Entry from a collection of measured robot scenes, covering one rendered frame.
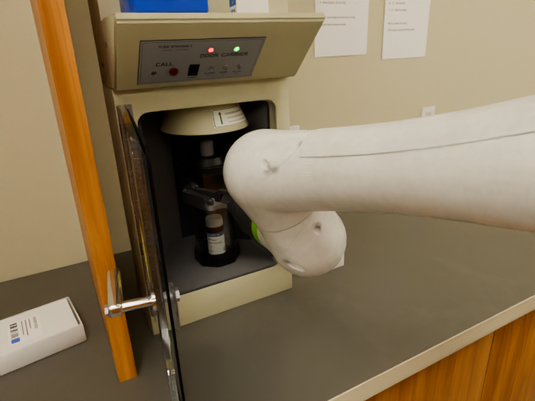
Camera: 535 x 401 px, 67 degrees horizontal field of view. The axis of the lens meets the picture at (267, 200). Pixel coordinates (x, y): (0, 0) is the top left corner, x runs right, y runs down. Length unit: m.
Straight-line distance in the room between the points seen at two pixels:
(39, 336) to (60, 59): 0.52
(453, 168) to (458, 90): 1.51
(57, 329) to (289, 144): 0.61
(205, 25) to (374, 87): 0.99
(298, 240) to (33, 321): 0.59
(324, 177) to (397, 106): 1.22
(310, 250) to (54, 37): 0.41
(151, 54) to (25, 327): 0.58
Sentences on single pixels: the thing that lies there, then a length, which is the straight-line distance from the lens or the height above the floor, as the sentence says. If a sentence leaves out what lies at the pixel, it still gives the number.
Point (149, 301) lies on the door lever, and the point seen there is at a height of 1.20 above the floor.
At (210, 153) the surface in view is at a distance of 0.85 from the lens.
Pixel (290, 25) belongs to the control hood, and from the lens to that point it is 0.68.
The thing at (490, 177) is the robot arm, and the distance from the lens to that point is 0.34.
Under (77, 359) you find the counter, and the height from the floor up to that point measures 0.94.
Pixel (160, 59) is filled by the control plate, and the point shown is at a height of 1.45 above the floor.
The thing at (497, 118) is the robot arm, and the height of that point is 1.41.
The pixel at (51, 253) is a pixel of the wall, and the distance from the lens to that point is 1.22.
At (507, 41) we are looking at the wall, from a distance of 2.07.
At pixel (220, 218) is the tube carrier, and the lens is 0.86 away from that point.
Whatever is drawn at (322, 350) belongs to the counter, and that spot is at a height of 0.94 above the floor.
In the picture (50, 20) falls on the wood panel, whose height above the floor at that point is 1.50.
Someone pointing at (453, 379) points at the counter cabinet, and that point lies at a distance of 1.04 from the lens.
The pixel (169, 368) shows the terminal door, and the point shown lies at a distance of 0.50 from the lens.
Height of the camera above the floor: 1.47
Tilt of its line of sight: 21 degrees down
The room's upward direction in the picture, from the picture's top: 2 degrees counter-clockwise
